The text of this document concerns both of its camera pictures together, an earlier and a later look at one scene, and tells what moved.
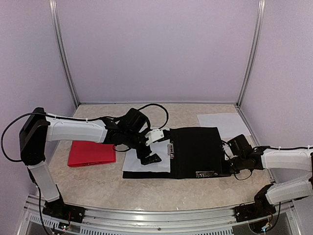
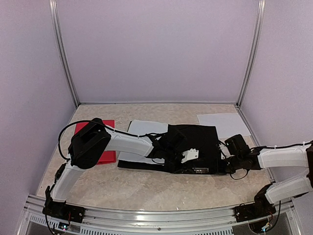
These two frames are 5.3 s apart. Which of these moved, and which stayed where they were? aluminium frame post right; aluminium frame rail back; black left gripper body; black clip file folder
Moved: black left gripper body; black clip file folder
Stayed: aluminium frame rail back; aluminium frame post right
